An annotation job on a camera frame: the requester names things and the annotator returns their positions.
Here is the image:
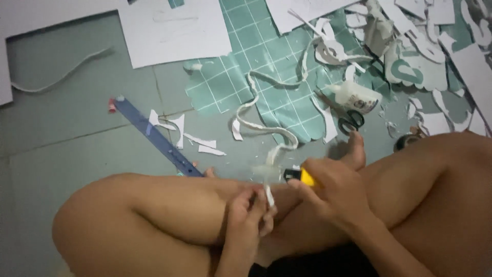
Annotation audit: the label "person's right hand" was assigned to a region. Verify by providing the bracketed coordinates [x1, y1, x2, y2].
[288, 157, 372, 232]

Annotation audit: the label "person's left hand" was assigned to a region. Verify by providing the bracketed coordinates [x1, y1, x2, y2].
[224, 186, 278, 251]

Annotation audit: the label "yellow utility knife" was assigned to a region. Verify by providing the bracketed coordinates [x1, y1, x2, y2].
[283, 168, 320, 188]

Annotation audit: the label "long wavy white paper strip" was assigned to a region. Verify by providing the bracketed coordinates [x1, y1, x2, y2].
[235, 36, 323, 208]

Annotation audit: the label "black shorts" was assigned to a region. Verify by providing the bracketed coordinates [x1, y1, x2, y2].
[248, 245, 380, 277]

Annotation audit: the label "small white paper scrap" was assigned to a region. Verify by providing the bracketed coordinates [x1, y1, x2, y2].
[231, 118, 244, 141]
[198, 145, 227, 157]
[183, 133, 217, 149]

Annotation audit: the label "long white paper scrap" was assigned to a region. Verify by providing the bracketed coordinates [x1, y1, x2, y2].
[310, 95, 339, 144]

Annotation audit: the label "person's left leg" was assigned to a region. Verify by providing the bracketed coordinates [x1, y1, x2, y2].
[52, 130, 367, 277]

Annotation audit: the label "person's leg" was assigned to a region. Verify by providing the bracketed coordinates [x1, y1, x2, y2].
[52, 130, 367, 277]
[265, 130, 492, 277]

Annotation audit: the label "curved white paper scrap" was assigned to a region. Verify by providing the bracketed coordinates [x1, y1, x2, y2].
[149, 109, 185, 149]

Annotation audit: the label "blue plastic ruler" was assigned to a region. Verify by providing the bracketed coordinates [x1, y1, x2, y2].
[113, 96, 204, 178]

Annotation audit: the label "white glue bottle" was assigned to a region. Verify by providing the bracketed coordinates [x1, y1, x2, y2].
[330, 82, 382, 115]

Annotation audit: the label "green grid paper sheet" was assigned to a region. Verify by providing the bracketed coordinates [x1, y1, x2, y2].
[184, 0, 389, 144]

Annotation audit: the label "person's right leg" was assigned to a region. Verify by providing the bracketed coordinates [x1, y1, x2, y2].
[265, 130, 492, 277]

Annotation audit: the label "heap of paper cuttings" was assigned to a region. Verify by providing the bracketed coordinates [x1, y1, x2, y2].
[313, 0, 492, 139]

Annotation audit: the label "torn white paper sheet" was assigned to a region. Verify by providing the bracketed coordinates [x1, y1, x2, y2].
[264, 0, 360, 36]

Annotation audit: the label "scalloped green and white cutout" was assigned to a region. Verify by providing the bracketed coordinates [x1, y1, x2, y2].
[384, 40, 449, 92]

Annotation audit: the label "thin curved white paper strip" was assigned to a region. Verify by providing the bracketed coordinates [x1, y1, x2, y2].
[11, 46, 115, 94]

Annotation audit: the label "white cardboard piece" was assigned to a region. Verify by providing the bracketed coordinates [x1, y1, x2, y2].
[438, 32, 492, 136]

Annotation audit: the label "large white cardboard sheet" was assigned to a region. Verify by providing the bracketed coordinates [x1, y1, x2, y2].
[0, 0, 129, 107]

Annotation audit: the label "black-handled scissors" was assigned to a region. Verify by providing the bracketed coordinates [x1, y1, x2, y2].
[314, 89, 365, 136]

